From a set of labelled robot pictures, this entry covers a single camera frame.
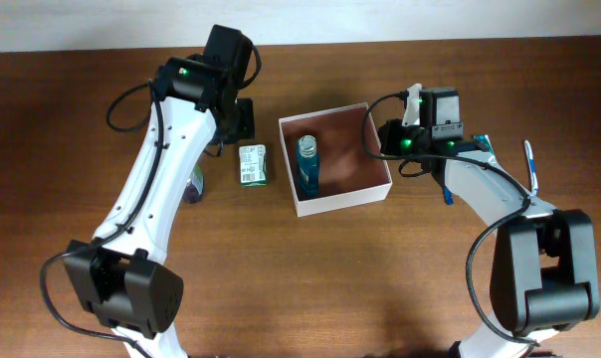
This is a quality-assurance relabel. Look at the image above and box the white cardboard box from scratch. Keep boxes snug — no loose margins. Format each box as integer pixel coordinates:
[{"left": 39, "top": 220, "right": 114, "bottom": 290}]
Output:
[{"left": 279, "top": 102, "right": 392, "bottom": 217}]

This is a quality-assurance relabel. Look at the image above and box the blue mouthwash bottle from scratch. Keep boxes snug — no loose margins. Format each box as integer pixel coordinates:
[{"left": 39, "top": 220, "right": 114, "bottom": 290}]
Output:
[{"left": 297, "top": 135, "right": 319, "bottom": 197}]

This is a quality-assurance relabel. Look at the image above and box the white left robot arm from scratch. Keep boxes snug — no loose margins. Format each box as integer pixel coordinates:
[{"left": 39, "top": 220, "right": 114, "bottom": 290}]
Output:
[{"left": 60, "top": 25, "right": 258, "bottom": 357}]

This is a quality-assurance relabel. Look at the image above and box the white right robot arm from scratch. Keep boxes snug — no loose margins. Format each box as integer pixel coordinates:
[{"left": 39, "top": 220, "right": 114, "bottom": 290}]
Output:
[{"left": 368, "top": 84, "right": 600, "bottom": 357}]

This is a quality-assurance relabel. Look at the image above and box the green toothpaste tube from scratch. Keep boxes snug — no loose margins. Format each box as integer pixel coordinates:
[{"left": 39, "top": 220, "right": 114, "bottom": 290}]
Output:
[{"left": 473, "top": 134, "right": 495, "bottom": 154}]

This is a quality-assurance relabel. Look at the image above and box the blue disposable razor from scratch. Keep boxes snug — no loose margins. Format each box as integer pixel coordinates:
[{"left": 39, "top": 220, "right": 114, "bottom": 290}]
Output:
[{"left": 443, "top": 186, "right": 454, "bottom": 206}]

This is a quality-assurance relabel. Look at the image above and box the green white soap box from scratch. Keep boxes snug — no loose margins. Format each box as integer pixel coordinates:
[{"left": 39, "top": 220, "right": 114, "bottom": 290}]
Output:
[{"left": 239, "top": 144, "right": 268, "bottom": 187}]

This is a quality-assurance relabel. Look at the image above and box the blue white toothbrush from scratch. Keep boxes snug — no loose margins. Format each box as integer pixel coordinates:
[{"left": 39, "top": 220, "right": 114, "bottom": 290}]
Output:
[{"left": 523, "top": 140, "right": 538, "bottom": 196}]

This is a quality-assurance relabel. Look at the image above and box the clear hand sanitizer bottle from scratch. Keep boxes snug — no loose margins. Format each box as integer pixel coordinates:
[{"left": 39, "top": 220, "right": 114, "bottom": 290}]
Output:
[{"left": 182, "top": 165, "right": 205, "bottom": 204}]

